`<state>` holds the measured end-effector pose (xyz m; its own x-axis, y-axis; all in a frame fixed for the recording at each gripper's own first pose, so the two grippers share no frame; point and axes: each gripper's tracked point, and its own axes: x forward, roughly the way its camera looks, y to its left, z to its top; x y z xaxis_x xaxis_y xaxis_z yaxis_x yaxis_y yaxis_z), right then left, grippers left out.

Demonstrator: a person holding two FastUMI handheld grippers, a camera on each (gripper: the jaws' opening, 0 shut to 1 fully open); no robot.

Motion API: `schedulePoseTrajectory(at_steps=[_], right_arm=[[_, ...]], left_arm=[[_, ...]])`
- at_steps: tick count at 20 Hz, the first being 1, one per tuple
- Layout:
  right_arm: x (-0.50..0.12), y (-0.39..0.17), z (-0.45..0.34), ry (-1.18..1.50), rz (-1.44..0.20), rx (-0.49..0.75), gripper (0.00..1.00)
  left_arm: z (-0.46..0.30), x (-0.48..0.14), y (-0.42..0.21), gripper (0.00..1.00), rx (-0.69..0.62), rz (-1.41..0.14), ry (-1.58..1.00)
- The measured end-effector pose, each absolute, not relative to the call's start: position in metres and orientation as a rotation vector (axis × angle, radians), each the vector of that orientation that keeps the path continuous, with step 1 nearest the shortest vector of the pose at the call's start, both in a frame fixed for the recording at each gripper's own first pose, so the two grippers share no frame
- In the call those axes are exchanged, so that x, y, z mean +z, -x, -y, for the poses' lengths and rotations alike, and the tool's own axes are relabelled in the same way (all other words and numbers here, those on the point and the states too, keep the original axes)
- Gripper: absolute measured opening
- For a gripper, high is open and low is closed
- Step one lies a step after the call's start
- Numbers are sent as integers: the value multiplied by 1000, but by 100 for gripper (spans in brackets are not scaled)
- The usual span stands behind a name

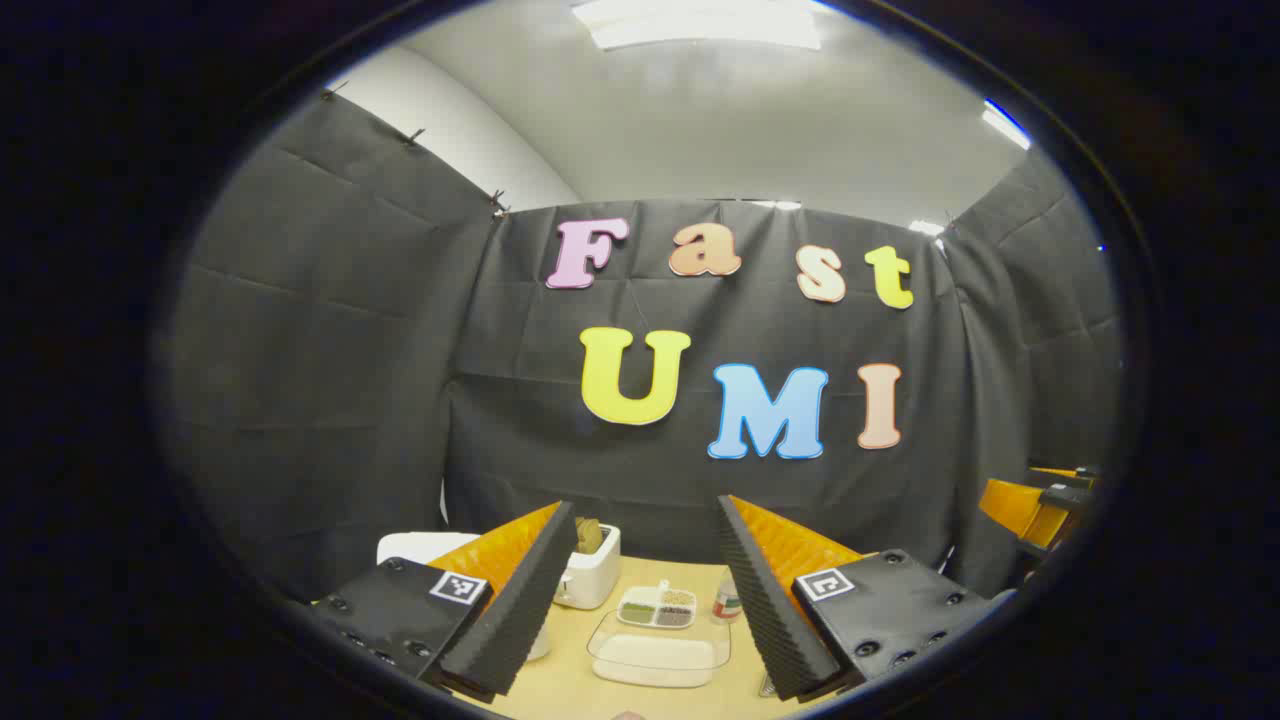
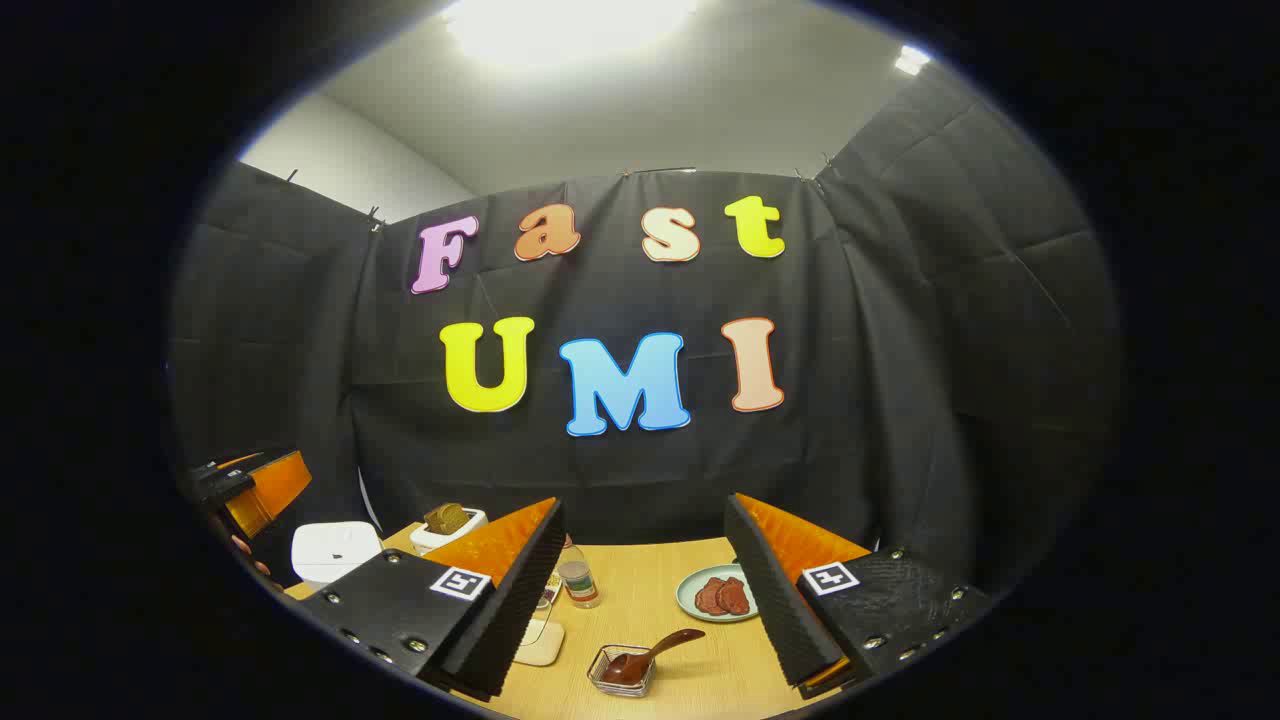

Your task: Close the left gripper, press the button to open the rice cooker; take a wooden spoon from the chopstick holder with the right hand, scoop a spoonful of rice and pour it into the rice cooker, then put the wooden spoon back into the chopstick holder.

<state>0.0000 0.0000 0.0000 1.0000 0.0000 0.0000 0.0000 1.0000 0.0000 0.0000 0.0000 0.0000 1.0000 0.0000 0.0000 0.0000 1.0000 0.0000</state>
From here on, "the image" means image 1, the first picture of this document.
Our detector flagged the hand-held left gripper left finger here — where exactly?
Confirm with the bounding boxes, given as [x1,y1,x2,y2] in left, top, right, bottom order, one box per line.
[310,500,579,703]

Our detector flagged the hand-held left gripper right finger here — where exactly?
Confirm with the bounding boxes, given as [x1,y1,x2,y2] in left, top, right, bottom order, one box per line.
[716,494,1001,703]

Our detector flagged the white rice cooker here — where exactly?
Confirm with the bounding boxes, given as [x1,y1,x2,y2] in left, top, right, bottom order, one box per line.
[377,531,553,663]

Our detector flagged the white toaster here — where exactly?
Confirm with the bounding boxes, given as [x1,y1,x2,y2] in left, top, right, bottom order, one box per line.
[553,524,622,611]

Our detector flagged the white divided grain dish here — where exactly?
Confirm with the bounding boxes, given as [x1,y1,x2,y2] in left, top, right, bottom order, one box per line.
[617,580,698,631]

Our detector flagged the black backdrop cloth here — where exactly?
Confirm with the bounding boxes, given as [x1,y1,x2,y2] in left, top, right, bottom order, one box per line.
[160,90,1126,601]

